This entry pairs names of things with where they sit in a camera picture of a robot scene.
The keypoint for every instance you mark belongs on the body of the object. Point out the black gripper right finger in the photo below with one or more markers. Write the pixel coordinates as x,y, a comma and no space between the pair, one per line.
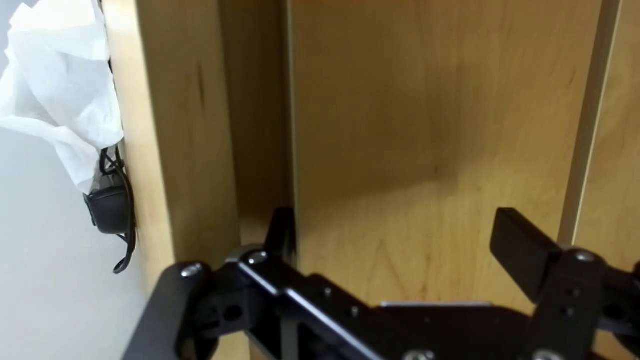
521,243

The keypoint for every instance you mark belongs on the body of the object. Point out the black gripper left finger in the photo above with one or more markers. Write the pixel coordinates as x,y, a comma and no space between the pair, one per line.
281,232

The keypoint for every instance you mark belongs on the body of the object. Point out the wooden dresser drawer with cloths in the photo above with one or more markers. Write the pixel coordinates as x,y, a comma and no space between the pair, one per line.
432,133

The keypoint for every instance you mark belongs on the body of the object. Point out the white crumpled plastic bag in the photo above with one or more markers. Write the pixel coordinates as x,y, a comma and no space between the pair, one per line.
57,81

